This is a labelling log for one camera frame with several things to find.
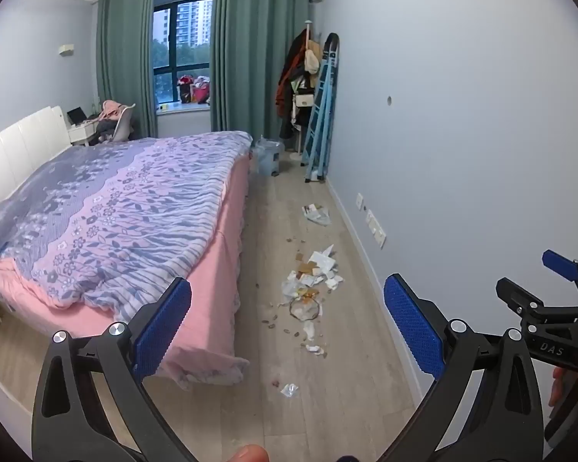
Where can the pink bed sheet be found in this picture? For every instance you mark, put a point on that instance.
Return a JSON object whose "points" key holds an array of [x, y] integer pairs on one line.
{"points": [[207, 298]]}

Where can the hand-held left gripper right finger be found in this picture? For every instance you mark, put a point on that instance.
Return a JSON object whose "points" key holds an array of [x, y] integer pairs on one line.
{"points": [[412, 322]]}

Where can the pink garment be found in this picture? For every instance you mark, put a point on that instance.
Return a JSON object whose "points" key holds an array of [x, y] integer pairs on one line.
{"points": [[113, 109]]}

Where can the white handbag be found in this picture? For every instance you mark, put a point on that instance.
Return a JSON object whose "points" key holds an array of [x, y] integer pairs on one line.
{"points": [[302, 100]]}

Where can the clear plastic bowl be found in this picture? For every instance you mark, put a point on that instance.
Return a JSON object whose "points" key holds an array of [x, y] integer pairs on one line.
{"points": [[304, 309]]}

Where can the orange jacket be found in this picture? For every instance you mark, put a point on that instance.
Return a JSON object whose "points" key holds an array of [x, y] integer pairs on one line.
{"points": [[283, 89]]}

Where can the beige hat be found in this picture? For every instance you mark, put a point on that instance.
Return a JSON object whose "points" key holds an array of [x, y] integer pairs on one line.
{"points": [[311, 60]]}

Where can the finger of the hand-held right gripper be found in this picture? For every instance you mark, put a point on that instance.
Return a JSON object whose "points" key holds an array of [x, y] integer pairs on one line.
{"points": [[561, 264], [522, 298]]}

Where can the green curtain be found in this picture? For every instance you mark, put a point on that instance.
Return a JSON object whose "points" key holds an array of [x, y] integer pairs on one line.
{"points": [[125, 57], [255, 48]]}

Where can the wooden coat rack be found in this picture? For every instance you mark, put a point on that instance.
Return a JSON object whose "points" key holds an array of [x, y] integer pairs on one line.
{"points": [[299, 147]]}

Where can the person's right hand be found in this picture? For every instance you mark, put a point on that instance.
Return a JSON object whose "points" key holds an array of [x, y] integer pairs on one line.
{"points": [[557, 387]]}

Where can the white desk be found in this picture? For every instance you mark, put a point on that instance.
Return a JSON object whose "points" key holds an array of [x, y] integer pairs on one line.
{"points": [[82, 132]]}

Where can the scattered peanut shells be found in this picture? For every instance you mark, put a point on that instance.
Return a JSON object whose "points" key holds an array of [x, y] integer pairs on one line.
{"points": [[271, 323]]}

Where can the black laptop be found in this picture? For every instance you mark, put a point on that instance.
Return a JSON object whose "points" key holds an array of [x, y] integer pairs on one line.
{"points": [[77, 115]]}

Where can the white wall switch panel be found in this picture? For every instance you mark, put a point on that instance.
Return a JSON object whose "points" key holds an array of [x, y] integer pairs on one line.
{"points": [[380, 238], [371, 220]]}

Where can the trash bin with plastic liner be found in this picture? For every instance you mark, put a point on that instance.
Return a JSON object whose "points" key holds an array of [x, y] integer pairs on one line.
{"points": [[267, 156]]}

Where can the blue step ladder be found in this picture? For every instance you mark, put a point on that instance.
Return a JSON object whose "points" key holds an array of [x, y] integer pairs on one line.
{"points": [[320, 115]]}

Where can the person's left hand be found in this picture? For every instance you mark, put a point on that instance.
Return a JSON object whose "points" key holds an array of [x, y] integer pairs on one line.
{"points": [[244, 455]]}

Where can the plastic bag of snack wrappers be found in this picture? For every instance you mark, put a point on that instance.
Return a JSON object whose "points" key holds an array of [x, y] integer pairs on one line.
{"points": [[316, 215]]}

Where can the white padded headboard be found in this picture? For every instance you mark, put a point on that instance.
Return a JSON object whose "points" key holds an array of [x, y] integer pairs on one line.
{"points": [[19, 154]]}

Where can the dark framed window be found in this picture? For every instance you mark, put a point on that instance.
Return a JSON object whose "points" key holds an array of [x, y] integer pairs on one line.
{"points": [[185, 43]]}

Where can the small clear wrapper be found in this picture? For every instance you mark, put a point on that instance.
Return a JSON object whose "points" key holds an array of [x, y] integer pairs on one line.
{"points": [[289, 390]]}

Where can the bags on windowsill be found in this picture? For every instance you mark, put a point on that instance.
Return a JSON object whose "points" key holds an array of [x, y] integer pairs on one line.
{"points": [[195, 90]]}

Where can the beige wall box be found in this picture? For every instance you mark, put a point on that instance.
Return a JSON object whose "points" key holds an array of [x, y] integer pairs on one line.
{"points": [[66, 49]]}

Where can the crumpled white tissue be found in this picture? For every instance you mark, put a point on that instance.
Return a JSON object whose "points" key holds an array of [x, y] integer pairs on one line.
{"points": [[313, 346]]}

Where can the white office chair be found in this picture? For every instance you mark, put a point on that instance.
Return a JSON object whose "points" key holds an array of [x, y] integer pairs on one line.
{"points": [[124, 125]]}

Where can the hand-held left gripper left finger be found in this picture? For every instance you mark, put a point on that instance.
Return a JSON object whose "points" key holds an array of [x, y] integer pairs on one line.
{"points": [[166, 322]]}

